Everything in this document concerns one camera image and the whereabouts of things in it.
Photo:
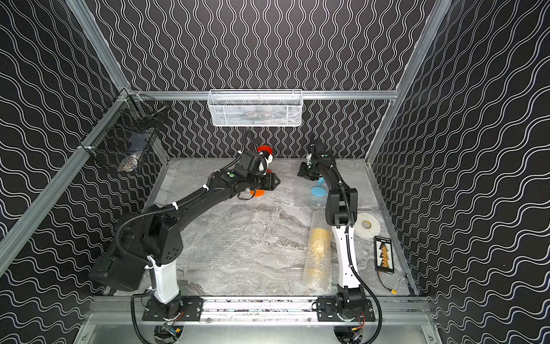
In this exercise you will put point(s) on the white tape roll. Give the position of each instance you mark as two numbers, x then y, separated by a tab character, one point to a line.
367	226

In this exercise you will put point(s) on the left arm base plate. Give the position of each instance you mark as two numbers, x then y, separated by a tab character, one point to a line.
180	309

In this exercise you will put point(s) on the blue glass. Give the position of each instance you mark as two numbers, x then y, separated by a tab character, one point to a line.
319	190

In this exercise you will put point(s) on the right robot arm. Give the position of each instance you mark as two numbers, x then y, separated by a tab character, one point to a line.
341	214

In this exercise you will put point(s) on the red wine glass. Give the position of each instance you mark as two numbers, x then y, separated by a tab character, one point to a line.
267	148

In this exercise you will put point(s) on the black plastic case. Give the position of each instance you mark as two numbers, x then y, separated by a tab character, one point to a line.
120	273

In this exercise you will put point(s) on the white wire basket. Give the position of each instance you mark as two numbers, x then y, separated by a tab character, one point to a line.
256	107

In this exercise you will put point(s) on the orange glass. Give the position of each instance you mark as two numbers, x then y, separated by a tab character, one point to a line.
257	193

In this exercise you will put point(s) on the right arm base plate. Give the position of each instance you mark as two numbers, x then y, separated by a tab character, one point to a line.
329	309

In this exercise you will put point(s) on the black box with orange parts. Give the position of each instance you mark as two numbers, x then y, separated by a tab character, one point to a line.
384	261

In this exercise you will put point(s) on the yellow glass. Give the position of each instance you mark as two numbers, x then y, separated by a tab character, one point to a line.
317	275

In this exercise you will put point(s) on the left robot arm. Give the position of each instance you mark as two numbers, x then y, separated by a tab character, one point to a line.
154	238

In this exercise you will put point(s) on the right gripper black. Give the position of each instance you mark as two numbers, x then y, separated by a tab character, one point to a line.
301	172

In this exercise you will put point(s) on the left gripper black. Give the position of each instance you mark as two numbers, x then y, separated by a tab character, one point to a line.
266	180

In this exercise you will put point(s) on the black wire basket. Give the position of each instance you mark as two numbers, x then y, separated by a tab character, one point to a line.
128	138

